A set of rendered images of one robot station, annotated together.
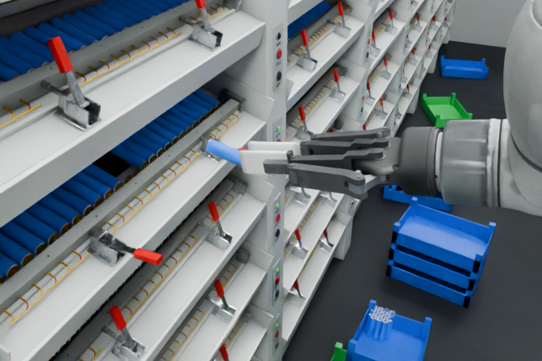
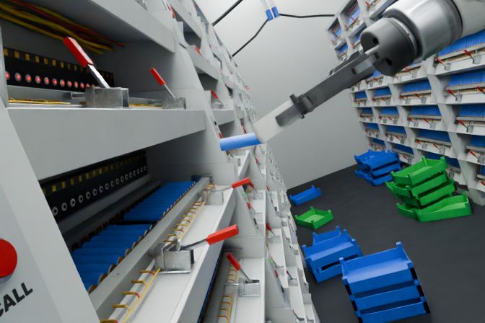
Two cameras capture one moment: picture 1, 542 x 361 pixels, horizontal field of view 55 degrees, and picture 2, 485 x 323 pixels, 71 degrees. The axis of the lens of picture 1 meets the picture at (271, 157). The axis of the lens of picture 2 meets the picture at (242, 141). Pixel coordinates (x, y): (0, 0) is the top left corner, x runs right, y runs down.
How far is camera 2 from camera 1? 39 cm
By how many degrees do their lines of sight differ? 33
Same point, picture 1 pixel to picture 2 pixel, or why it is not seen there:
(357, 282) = not seen: outside the picture
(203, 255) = (245, 306)
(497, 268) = (422, 277)
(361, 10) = not seen: hidden behind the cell
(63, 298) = (156, 310)
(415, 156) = (385, 29)
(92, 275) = (173, 285)
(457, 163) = (418, 9)
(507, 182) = not seen: outside the picture
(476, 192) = (443, 19)
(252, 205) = (255, 262)
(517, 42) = not seen: outside the picture
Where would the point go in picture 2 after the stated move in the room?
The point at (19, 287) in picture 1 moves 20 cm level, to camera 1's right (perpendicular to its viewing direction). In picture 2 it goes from (99, 303) to (304, 197)
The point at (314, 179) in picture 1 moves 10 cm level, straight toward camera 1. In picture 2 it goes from (326, 88) to (374, 69)
